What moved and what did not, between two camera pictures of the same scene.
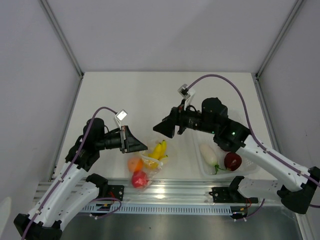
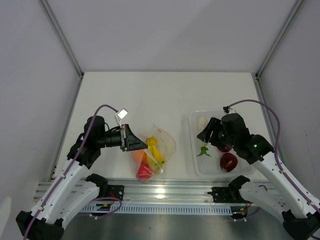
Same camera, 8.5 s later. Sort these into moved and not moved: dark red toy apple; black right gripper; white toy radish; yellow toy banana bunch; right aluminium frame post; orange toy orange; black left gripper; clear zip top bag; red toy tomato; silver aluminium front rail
Moved: clear zip top bag; dark red toy apple; red toy tomato; white toy radish; yellow toy banana bunch; black right gripper; orange toy orange
Not moved: black left gripper; right aluminium frame post; silver aluminium front rail
